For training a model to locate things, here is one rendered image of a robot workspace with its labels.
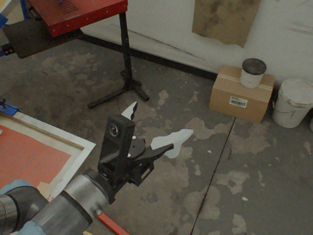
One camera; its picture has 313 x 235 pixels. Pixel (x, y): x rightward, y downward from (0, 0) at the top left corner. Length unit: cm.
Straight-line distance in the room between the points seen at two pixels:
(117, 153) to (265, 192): 207
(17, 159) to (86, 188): 105
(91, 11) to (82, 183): 166
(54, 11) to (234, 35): 149
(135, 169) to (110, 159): 5
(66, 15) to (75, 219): 170
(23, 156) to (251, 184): 171
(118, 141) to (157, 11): 250
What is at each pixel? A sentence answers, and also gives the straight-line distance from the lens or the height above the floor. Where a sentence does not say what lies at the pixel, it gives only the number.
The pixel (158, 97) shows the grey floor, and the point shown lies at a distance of 292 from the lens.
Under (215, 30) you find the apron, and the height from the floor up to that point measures 63.
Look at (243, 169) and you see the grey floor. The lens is 254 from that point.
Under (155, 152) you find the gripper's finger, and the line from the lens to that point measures 53.
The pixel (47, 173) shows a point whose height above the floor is 95.
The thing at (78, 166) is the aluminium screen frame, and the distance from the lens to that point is 137.
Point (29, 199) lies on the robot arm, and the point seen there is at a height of 160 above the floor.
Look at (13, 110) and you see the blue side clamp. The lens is 167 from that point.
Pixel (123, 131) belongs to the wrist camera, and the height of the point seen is 176.
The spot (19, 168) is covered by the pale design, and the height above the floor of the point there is 95.
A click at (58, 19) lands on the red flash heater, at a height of 110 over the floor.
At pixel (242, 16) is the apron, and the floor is 82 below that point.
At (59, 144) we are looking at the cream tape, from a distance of 150.
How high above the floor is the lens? 214
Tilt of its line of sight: 50 degrees down
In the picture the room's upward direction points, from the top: straight up
